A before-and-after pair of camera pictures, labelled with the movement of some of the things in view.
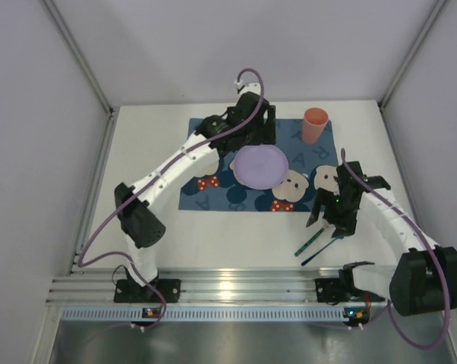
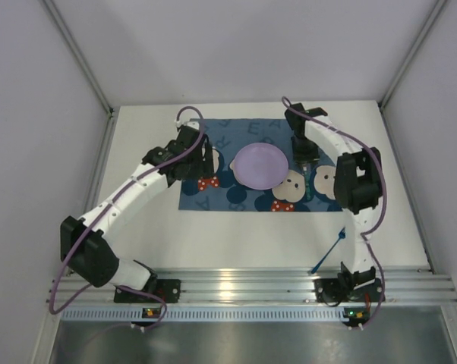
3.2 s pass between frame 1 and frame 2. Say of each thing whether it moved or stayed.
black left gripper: moved
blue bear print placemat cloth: stayed
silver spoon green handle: moved
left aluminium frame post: stayed
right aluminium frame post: stayed
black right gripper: moved
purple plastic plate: stayed
